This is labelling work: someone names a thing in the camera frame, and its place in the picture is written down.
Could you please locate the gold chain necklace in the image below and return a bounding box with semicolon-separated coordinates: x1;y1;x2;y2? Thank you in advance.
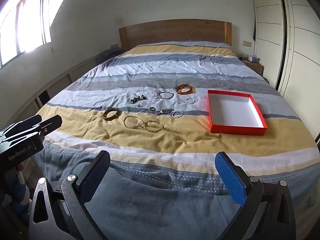
123;116;165;133

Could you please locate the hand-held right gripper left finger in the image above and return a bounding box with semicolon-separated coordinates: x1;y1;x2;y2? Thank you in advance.
27;150;111;240

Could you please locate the black bead bracelet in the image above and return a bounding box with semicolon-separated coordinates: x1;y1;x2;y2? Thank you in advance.
130;94;148;104

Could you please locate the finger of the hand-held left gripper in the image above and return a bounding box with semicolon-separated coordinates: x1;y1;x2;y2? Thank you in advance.
0;114;42;133
4;115;63;140

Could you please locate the wooden headboard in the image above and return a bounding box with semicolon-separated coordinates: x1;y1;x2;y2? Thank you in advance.
119;19;232;53

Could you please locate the bed with striped duvet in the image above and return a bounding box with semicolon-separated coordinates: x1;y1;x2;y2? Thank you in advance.
30;41;320;240

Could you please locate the red cardboard box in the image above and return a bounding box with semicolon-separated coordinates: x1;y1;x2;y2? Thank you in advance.
207;89;268;136

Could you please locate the grey knit cloth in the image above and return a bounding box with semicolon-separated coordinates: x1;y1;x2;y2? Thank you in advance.
97;49;123;64

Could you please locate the brown bangle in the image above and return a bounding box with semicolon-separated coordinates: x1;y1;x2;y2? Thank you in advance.
103;107;121;121

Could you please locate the person's left hand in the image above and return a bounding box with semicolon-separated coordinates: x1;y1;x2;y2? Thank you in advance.
15;162;31;203

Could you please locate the white low cabinet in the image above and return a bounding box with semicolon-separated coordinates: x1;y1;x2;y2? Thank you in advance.
0;55;100;120

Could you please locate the amber bangle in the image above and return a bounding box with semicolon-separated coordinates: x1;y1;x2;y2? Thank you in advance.
176;84;195;95

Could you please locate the wooden nightstand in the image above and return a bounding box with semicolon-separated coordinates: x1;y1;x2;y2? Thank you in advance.
244;59;265;75

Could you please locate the white sliding wardrobe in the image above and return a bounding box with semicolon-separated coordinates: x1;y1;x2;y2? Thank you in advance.
250;0;320;143

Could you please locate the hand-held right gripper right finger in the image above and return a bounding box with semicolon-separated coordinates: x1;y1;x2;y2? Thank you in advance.
215;151;300;240

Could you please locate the window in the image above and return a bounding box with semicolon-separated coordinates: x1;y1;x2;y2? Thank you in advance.
0;0;52;67

